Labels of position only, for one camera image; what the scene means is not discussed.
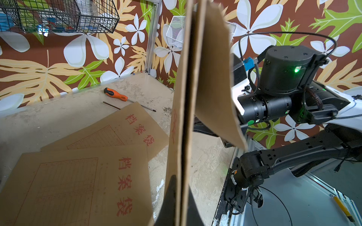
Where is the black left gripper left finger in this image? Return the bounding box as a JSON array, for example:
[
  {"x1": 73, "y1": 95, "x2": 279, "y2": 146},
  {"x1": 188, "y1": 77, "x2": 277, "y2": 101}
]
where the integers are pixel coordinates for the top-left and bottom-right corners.
[{"x1": 154, "y1": 175, "x2": 177, "y2": 226}]

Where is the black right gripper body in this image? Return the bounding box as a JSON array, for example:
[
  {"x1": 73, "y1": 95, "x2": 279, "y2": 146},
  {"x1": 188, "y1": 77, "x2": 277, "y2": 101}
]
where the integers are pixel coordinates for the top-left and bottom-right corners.
[{"x1": 193, "y1": 117, "x2": 244, "y2": 149}]

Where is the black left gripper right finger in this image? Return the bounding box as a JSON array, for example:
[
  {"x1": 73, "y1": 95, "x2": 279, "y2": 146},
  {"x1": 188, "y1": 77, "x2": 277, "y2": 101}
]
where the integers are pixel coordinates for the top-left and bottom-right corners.
[{"x1": 186, "y1": 188, "x2": 204, "y2": 226}]

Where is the kraft file bag with string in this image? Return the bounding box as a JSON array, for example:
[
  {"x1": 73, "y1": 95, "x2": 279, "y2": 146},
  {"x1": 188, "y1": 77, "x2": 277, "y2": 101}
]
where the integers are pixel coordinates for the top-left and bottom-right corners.
[{"x1": 164, "y1": 1, "x2": 248, "y2": 226}]

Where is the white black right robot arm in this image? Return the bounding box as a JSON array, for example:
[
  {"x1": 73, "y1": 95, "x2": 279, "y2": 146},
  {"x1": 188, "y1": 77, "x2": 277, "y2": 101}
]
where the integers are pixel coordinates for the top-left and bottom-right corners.
[{"x1": 231, "y1": 45, "x2": 362, "y2": 134}]

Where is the kraft file bag right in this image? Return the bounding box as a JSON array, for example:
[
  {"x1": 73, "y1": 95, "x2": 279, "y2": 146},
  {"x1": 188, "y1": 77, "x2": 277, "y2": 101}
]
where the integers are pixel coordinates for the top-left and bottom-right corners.
[{"x1": 41, "y1": 103, "x2": 169, "y2": 160}]

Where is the kraft file bag middle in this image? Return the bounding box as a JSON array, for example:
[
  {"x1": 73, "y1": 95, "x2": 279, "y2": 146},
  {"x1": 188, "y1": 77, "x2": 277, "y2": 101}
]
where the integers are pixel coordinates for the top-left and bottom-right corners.
[{"x1": 1, "y1": 145, "x2": 154, "y2": 226}]

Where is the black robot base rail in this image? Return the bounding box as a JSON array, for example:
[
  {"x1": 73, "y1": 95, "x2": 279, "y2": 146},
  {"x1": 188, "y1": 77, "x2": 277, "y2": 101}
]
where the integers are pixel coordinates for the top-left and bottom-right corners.
[{"x1": 213, "y1": 124, "x2": 362, "y2": 226}]

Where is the white wire basket right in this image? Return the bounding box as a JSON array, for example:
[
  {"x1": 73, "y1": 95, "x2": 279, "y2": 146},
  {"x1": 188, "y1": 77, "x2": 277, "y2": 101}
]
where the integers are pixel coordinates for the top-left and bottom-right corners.
[{"x1": 166, "y1": 16, "x2": 237, "y2": 50}]

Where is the orange handled screwdriver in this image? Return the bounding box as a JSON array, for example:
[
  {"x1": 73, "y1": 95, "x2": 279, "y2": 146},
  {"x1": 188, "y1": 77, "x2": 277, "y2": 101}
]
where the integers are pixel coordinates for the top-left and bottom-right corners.
[{"x1": 103, "y1": 88, "x2": 156, "y2": 112}]

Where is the black wire basket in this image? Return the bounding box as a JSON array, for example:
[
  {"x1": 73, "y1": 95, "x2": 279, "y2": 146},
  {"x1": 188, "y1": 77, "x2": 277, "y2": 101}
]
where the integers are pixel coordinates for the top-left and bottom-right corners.
[{"x1": 1, "y1": 0, "x2": 120, "y2": 34}]

